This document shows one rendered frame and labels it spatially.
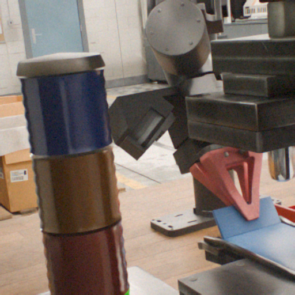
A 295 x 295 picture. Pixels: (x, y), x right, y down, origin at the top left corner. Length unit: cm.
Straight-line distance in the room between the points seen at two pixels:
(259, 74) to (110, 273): 27
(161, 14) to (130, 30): 1153
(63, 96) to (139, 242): 67
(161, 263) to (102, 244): 56
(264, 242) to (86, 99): 39
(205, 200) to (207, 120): 46
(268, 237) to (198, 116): 17
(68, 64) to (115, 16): 1179
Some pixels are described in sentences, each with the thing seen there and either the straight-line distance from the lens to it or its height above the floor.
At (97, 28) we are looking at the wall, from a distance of 1195.
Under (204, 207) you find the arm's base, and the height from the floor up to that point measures 92.
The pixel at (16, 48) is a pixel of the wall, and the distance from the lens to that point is 1155.
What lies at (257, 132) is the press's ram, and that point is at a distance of 48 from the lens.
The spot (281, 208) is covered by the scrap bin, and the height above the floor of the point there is 96.
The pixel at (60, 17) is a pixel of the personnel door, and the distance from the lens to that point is 1173.
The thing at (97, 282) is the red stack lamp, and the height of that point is 110.
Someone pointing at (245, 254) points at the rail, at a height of 99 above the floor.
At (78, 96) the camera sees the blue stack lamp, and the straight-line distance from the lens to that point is 28.
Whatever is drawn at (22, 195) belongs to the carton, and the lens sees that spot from 409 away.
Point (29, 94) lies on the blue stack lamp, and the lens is 29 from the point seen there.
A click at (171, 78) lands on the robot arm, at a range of 70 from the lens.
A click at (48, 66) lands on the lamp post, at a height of 119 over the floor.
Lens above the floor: 121
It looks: 11 degrees down
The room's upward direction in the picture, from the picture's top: 6 degrees counter-clockwise
